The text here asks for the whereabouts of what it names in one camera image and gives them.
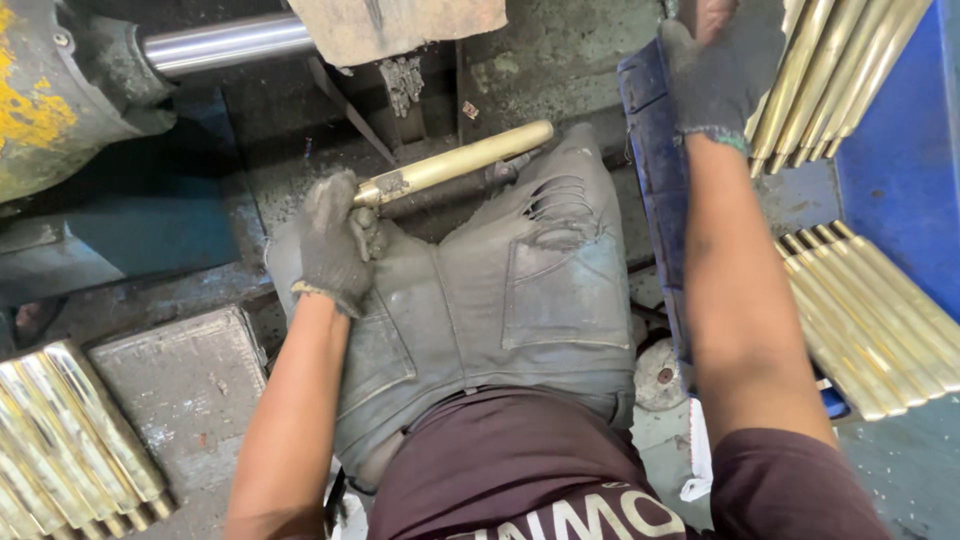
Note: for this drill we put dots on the person's right hand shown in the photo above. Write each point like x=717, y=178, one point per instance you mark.
x=716, y=82

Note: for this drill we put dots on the row of brass rods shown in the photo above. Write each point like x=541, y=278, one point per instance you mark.
x=874, y=319

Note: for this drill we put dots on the single brass rod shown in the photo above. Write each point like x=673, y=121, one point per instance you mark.
x=457, y=161

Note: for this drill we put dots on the blue metal bin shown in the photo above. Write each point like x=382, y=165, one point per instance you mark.
x=904, y=142

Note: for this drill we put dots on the person's left hand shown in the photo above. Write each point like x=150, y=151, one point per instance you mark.
x=330, y=240

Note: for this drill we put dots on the grey torn jeans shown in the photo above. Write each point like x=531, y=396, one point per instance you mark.
x=495, y=300

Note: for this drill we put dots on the grey yellow machine housing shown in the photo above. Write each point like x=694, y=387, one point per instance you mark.
x=60, y=90

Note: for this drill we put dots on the grey metal block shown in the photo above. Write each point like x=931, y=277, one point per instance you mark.
x=184, y=390

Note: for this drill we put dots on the pile of finished brass rods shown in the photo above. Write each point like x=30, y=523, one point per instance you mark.
x=71, y=446

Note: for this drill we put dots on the shiny steel shaft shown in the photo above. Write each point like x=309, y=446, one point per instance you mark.
x=225, y=43

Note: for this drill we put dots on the blue plastic crate edge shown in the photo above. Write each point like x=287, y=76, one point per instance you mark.
x=656, y=195

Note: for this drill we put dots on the person's left fingers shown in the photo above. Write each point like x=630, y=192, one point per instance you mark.
x=369, y=232

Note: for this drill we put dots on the maroon printed shirt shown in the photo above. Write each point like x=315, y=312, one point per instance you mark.
x=592, y=472

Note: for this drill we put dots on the bundle of brass rods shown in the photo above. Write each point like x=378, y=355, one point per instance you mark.
x=832, y=75

